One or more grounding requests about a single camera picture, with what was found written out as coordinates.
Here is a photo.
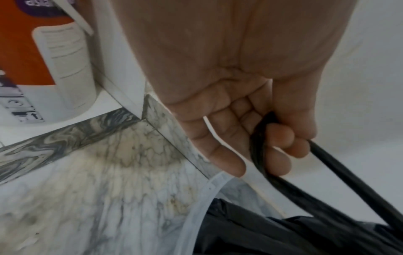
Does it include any person's left hand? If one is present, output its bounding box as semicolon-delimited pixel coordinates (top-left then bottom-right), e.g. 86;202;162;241
111;0;358;178

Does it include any translucent white trash bin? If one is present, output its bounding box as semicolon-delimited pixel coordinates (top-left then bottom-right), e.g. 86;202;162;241
178;173;283;255

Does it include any black garbage bag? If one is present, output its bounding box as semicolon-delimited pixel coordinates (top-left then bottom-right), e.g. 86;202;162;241
194;111;403;255

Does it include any red and white bucket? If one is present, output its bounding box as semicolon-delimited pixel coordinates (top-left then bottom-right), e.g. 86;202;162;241
0;0;99;124

